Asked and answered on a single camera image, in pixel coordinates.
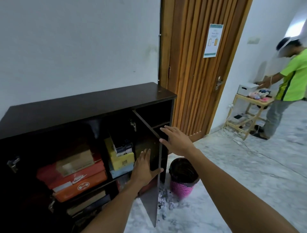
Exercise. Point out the orange Dr.Osha shoe box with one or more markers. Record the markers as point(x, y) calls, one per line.
point(81, 186)

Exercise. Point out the light blue Veranevada box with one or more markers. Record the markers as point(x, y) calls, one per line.
point(121, 171)

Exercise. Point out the light wooden table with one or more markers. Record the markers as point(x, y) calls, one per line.
point(239, 98)

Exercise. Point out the person's left forearm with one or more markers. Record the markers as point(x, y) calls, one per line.
point(115, 211)

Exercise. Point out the white blue paper sheet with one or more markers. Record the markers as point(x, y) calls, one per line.
point(213, 40)

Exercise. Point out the dark wooden cabinet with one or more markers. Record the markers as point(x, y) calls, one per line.
point(84, 105)

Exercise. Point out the dark grey Onitsuka Tiger box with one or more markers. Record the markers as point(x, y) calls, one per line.
point(100, 204)

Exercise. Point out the brown wooden slatted door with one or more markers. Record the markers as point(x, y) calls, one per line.
point(192, 72)

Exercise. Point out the person's right hand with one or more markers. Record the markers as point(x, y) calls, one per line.
point(180, 144)

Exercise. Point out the white storage box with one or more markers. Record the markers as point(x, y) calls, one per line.
point(245, 88)

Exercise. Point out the white grey patterned shoebox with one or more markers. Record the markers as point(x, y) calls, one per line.
point(123, 148)

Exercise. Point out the brown cardboard shoe box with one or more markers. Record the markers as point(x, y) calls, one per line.
point(86, 201)
point(74, 163)

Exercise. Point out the yellow shoebox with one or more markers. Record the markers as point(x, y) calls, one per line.
point(120, 162)

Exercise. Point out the person's left hand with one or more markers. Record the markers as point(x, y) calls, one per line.
point(142, 170)

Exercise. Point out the red Nike shoe box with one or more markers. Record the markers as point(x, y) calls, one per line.
point(72, 178)

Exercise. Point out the pile of paper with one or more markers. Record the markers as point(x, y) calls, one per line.
point(166, 204)

